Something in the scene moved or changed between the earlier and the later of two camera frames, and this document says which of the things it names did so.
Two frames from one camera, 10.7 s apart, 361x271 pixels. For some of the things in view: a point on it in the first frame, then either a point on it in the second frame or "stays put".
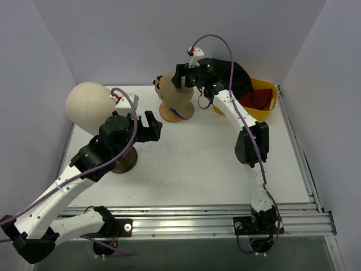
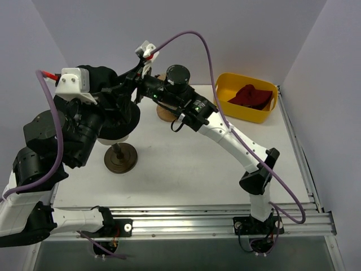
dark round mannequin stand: x=126 y=163 stays put
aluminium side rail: x=304 y=164 stays put
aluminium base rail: x=299 y=221 stays put
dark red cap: x=256 y=99 stays put
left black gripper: x=144 y=130 to x=111 y=94
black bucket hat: x=241 y=80 to x=119 y=117
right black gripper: x=186 y=74 to x=140 y=85
